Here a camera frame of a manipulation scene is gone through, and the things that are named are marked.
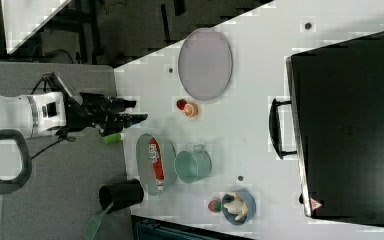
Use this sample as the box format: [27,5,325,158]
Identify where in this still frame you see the toy garlic in bowl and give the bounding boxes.
[223,192,248,221]

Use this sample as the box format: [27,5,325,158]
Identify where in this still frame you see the toy strawberry near plate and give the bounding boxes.
[176,99,187,110]

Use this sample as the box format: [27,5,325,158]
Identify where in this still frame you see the blue bowl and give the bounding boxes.
[222,188,256,226]

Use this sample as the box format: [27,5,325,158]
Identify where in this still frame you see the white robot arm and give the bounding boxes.
[0,92,147,195]

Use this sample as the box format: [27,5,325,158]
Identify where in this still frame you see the toy orange slice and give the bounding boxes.
[184,102,199,117]

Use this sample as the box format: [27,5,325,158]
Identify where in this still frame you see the toy strawberry near bowl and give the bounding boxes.
[208,199,222,213]

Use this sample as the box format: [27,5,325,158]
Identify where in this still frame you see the red plush ketchup bottle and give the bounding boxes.
[148,138,164,192]

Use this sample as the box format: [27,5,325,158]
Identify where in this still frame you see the black toaster oven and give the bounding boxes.
[285,31,384,227]

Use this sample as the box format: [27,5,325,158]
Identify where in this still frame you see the green spatula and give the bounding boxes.
[83,203,113,240]

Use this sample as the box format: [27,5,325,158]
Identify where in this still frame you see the teal mug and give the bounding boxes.
[174,144,212,184]

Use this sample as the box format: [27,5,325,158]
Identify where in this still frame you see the grey round plate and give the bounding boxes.
[178,28,233,101]

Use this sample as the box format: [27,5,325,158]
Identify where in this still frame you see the green oval strainer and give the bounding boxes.
[136,133,177,196]

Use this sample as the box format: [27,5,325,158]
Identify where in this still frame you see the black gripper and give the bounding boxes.
[64,92,148,135]

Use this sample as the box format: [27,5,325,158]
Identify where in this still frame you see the green bottle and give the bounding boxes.
[102,132,124,144]

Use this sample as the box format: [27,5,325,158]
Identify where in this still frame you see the black cylinder cup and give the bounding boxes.
[99,179,144,214]

